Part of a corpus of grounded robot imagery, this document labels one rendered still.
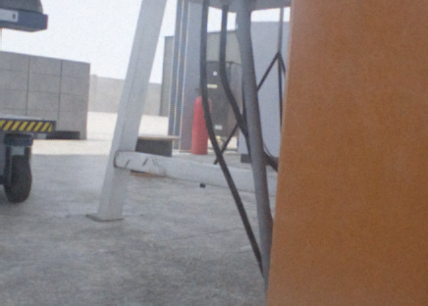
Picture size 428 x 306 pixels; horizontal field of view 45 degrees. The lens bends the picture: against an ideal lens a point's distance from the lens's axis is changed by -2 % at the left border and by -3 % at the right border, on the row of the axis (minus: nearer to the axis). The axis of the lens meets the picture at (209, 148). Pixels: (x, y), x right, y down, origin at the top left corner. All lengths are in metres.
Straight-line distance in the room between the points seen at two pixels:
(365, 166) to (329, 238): 0.10
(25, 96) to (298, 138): 5.11
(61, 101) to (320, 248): 5.38
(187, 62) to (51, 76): 1.54
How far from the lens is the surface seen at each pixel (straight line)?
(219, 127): 5.79
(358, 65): 0.64
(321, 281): 0.67
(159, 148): 3.11
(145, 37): 1.73
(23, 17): 2.09
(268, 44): 4.41
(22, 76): 5.66
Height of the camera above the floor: 0.38
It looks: 4 degrees down
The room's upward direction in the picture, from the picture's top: 4 degrees clockwise
